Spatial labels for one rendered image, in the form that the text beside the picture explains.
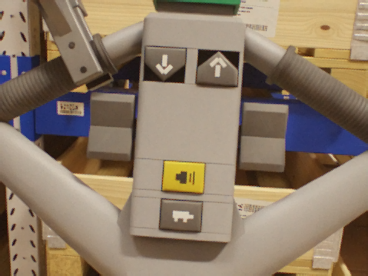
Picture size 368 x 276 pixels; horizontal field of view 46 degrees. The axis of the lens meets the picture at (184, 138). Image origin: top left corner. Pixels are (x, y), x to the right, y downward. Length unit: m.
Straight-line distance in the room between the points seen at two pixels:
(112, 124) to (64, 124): 0.83
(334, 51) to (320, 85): 0.72
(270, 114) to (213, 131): 0.05
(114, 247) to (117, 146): 0.09
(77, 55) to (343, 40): 0.83
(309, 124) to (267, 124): 0.81
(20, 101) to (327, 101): 0.28
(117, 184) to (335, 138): 0.59
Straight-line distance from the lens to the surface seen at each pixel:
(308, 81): 0.41
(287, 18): 1.10
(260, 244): 0.42
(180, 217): 0.39
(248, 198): 1.17
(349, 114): 0.42
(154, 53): 0.39
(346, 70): 1.14
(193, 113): 0.39
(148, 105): 0.39
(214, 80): 0.39
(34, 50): 1.26
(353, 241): 2.05
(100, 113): 0.40
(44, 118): 1.25
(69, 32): 0.41
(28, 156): 0.43
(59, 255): 1.31
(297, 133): 1.20
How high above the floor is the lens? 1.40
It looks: 16 degrees down
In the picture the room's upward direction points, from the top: 3 degrees clockwise
